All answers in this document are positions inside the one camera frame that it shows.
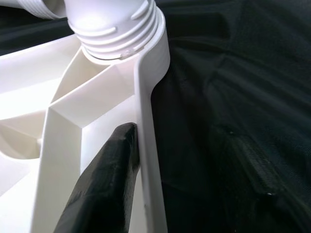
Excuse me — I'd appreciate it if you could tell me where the black tablecloth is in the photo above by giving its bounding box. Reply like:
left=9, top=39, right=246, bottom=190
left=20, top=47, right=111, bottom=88
left=0, top=0, right=311, bottom=233

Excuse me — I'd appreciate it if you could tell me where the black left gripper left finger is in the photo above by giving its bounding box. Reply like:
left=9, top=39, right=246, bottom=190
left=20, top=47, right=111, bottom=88
left=52, top=122, right=141, bottom=233

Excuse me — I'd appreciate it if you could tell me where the white plastic table leg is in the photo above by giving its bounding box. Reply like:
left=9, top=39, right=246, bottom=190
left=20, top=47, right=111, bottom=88
left=18, top=0, right=67, bottom=20
left=67, top=0, right=157, bottom=59

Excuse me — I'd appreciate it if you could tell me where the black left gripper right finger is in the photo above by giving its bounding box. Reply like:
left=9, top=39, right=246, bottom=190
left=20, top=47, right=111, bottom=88
left=210, top=123, right=311, bottom=233

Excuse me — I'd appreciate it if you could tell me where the white plastic table top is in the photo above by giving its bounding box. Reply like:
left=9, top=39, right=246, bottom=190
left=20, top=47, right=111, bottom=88
left=0, top=11, right=171, bottom=233

